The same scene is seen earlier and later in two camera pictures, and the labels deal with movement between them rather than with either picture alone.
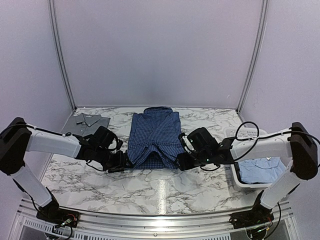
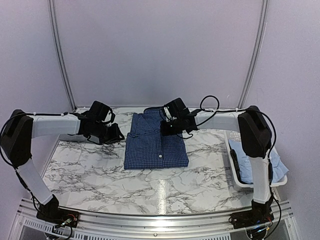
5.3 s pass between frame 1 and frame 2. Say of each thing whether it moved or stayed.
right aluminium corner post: stayed
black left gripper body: moved
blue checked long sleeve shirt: stayed
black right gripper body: moved
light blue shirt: stayed
